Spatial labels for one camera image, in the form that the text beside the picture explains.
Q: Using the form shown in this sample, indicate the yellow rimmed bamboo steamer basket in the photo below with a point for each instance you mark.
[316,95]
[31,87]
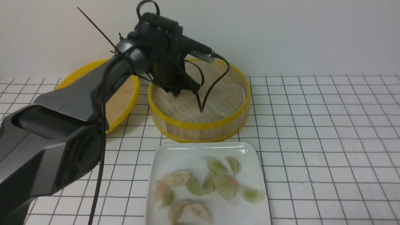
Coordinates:
[202,132]

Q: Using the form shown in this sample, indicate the beige dumpling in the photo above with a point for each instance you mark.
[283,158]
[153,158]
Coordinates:
[176,179]
[175,211]
[199,210]

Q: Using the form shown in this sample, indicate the pink dumpling left edge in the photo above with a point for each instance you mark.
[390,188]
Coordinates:
[160,191]

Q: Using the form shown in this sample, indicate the beige dumpling upper left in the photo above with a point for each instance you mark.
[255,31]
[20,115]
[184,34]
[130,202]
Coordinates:
[176,179]

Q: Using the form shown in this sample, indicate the beige dumpling bottom right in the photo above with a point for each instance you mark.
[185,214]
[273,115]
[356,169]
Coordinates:
[199,210]

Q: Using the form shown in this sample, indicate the beige dumpling bottom left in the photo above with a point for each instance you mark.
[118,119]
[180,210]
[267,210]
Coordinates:
[175,211]

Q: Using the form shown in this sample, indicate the white square plate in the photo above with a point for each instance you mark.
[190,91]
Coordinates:
[192,157]

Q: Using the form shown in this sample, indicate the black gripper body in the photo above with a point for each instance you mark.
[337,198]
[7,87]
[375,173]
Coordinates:
[166,48]

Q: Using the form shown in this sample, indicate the large green dumpling centre right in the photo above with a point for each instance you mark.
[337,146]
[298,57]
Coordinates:
[224,186]

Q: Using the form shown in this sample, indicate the white steamer liner cloth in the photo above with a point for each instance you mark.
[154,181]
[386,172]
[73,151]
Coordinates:
[225,98]

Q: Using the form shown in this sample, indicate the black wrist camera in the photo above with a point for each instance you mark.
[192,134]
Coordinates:
[199,50]

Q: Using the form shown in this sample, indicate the yellow rimmed bamboo steamer lid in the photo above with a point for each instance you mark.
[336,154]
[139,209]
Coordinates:
[120,104]

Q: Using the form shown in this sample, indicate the green dumpling top centre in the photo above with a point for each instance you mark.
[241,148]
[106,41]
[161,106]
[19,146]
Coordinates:
[216,166]

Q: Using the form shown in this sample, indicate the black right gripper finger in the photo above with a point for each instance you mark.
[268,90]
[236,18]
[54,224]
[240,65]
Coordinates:
[216,81]

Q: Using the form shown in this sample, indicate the green dumpling far right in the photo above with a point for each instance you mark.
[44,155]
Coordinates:
[252,195]

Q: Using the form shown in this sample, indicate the pink dumpling right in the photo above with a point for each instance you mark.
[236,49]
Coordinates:
[232,181]

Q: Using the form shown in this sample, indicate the green dumpling top right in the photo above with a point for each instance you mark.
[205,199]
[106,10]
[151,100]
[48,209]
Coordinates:
[233,163]

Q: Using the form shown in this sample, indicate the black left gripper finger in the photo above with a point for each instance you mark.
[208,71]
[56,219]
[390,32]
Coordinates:
[200,106]

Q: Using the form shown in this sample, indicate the green dumpling lower left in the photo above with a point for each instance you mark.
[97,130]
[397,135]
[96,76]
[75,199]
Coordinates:
[168,198]

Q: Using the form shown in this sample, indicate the green dumpling centre small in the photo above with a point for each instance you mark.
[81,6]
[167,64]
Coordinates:
[208,184]

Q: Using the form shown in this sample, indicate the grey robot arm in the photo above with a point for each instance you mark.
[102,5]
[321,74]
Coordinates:
[59,138]

